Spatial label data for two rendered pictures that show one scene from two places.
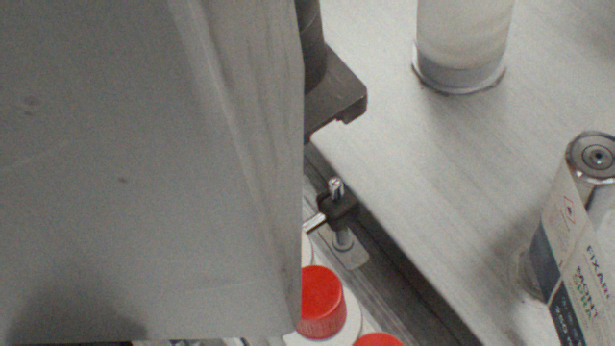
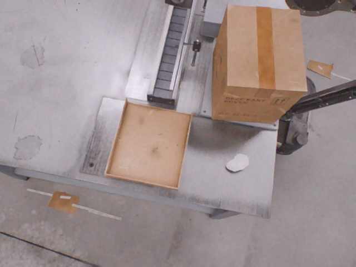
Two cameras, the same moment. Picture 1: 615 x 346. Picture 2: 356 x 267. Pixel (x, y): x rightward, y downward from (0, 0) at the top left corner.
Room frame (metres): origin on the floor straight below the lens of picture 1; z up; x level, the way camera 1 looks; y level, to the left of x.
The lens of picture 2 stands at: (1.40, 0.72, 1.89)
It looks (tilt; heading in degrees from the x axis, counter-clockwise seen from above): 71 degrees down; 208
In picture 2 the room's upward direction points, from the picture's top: 9 degrees clockwise
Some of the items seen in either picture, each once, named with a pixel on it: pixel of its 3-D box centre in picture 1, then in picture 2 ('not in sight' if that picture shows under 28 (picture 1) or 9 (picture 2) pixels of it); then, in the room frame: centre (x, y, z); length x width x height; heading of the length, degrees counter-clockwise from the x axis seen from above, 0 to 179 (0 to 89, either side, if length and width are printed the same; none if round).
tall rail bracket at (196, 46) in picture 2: not in sight; (189, 52); (0.80, 0.40, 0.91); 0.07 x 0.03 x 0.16; 116
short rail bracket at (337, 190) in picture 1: (338, 213); not in sight; (0.31, -0.02, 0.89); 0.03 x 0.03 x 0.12; 26
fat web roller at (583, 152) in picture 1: (568, 223); not in sight; (0.22, -0.17, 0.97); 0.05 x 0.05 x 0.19
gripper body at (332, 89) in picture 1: (278, 46); not in sight; (0.31, 0.01, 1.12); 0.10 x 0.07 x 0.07; 26
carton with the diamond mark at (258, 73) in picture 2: not in sight; (252, 68); (0.75, 0.64, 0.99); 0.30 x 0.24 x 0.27; 34
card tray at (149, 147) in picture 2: not in sight; (151, 142); (1.16, 0.50, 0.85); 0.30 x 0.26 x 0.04; 26
